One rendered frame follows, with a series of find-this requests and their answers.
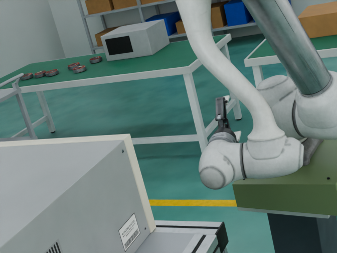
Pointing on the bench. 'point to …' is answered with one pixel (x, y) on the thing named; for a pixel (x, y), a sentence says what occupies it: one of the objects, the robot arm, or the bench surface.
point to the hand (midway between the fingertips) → (230, 116)
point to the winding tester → (72, 196)
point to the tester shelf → (185, 237)
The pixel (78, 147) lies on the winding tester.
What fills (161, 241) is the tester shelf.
